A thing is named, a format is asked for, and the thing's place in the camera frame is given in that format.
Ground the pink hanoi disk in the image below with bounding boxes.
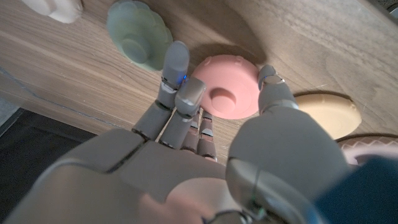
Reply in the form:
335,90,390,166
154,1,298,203
337,133,398,166

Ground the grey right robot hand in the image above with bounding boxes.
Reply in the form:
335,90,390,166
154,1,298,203
2,40,349,224

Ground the green hanoi disk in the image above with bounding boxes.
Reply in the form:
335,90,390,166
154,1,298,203
106,0,174,72

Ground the small beige hanoi disk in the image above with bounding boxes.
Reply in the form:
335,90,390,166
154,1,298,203
21,0,84,24

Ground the blue right wrist connector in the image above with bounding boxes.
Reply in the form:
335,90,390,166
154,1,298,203
313,157,398,224

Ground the coral red hanoi disk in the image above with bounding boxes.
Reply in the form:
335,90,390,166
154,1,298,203
191,55,262,121

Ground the large orange hanoi disk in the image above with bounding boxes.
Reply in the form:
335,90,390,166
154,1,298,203
294,91,363,141

